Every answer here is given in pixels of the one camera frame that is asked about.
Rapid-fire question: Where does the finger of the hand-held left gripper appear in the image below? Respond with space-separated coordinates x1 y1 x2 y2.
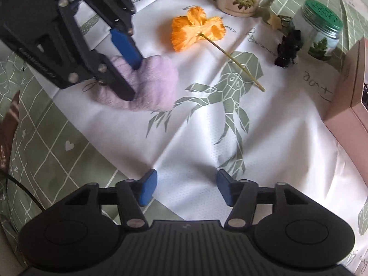
9 0 136 102
83 0 144 70

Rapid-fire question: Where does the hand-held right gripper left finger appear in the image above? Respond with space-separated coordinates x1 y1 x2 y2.
62 169 158 232

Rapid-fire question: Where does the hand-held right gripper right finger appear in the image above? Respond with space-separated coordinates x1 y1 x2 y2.
216 170 309 232

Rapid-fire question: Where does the fluffy purple scrunchie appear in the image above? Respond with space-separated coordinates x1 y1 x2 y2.
93 55 179 112

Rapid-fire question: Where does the pink cardboard box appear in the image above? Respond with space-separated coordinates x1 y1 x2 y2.
324 37 368 185

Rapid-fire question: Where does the orange fabric flower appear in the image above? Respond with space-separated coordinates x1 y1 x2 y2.
171 6 266 92

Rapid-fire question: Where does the dark brown cloth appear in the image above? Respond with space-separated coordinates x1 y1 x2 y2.
0 90 21 174

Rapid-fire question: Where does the black hair claw clip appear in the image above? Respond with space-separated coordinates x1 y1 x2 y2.
274 29 304 69

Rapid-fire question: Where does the green lid glass jar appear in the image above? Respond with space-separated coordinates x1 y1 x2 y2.
290 0 344 61

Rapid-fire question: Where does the black cable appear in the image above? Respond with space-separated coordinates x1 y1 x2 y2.
0 170 44 213

